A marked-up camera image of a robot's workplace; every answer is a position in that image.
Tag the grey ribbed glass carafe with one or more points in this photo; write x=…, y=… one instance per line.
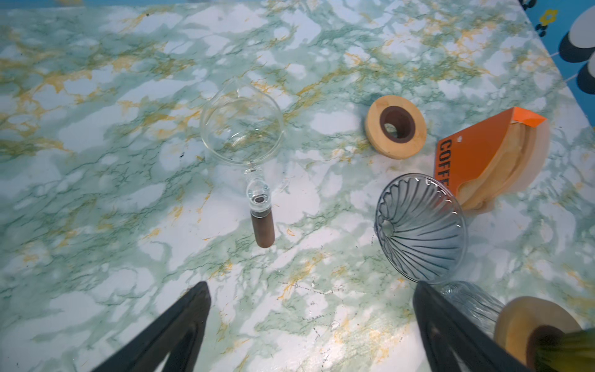
x=481, y=308

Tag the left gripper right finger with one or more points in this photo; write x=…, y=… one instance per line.
x=451, y=339

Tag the wooden ring dripper holder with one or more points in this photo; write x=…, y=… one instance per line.
x=527, y=322

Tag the glass scoop wooden handle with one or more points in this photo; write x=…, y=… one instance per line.
x=244, y=127

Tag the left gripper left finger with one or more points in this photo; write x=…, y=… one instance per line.
x=174, y=338

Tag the grey glass dripper cone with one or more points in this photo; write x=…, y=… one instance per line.
x=421, y=228

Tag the green glass dripper cone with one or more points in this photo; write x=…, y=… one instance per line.
x=566, y=352

